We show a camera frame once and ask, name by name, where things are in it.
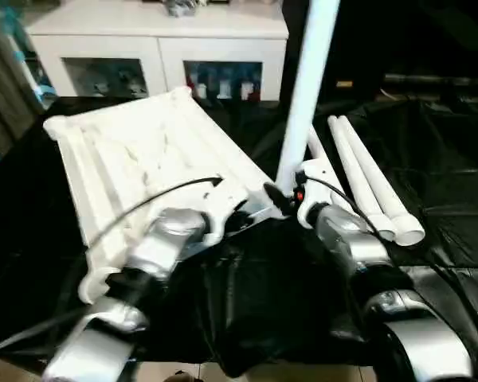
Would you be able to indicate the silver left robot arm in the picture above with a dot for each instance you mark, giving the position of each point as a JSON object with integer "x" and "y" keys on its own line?
{"x": 135, "y": 278}

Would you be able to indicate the white sideboard cabinet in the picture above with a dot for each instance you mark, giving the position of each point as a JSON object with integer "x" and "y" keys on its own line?
{"x": 159, "y": 28}

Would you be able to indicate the white plastic table top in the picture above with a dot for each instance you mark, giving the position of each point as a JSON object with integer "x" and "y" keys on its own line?
{"x": 143, "y": 151}

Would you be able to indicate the black plastic mat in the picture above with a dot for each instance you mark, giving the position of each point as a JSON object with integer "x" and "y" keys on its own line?
{"x": 446, "y": 175}

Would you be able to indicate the small yellow tag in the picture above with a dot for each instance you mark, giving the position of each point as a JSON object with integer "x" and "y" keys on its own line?
{"x": 344, "y": 83}

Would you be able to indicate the beige curtain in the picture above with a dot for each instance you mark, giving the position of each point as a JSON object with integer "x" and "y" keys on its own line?
{"x": 4, "y": 87}

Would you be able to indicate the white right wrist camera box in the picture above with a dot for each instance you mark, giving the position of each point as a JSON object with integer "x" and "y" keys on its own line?
{"x": 317, "y": 187}

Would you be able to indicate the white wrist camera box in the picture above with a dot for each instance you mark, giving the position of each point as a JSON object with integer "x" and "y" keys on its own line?
{"x": 317, "y": 187}
{"x": 223, "y": 207}

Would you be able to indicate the grey toy figure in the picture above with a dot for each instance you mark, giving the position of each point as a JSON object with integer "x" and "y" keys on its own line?
{"x": 183, "y": 6}

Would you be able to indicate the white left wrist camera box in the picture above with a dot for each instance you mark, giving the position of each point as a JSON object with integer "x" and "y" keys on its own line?
{"x": 223, "y": 207}

